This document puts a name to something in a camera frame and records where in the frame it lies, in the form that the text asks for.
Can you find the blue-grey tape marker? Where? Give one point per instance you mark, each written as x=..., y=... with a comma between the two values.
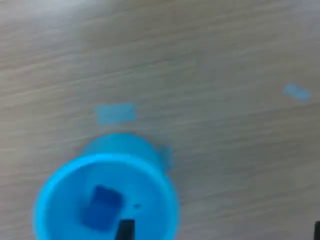
x=297, y=92
x=116, y=113

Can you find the blue cube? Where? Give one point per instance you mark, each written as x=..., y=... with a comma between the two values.
x=102, y=207

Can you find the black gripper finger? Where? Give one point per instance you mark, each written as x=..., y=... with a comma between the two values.
x=125, y=230
x=317, y=231

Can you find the blue plastic cup bin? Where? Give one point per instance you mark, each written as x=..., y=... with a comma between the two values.
x=62, y=200

